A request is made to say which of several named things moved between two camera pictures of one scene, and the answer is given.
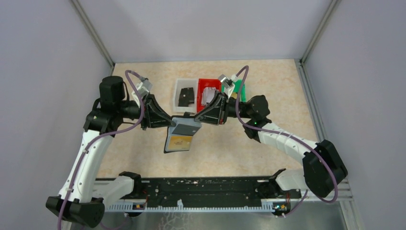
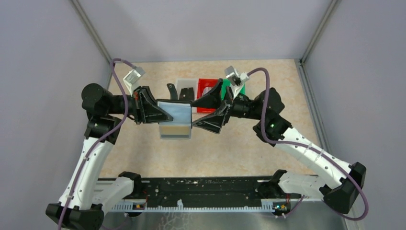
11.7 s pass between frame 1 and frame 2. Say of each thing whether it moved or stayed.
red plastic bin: stayed
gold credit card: moved
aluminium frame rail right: stayed
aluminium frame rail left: stayed
